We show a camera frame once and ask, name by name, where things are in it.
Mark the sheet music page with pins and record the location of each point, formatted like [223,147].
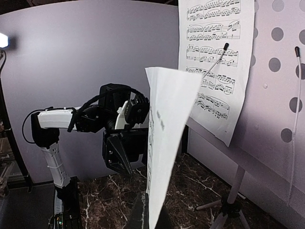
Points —
[216,41]
[172,95]

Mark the white music stand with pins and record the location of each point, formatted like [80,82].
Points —
[268,142]

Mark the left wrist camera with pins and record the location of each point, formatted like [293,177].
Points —
[133,112]

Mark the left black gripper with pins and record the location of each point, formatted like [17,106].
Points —
[123,140]

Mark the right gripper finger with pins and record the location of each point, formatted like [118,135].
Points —
[139,216]

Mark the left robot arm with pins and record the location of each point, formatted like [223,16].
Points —
[47,123]

